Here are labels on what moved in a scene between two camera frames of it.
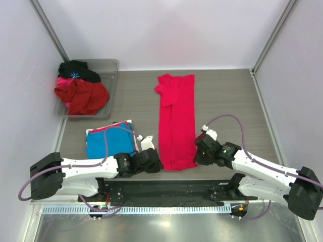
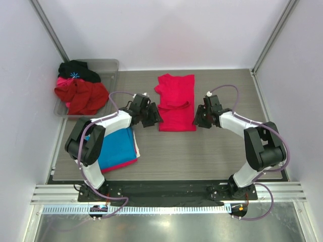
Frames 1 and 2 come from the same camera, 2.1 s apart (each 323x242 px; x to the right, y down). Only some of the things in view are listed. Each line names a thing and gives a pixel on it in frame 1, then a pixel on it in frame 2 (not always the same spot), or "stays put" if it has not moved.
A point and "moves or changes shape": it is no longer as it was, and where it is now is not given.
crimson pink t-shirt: [177, 127] moves or changes shape
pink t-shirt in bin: [64, 82] stays put
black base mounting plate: [166, 191] stays put
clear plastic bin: [108, 70] stays put
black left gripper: [158, 165] → [155, 117]
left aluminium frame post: [36, 6] stays put
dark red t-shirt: [83, 97] stays put
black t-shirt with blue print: [75, 68] stays put
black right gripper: [199, 160] → [198, 119]
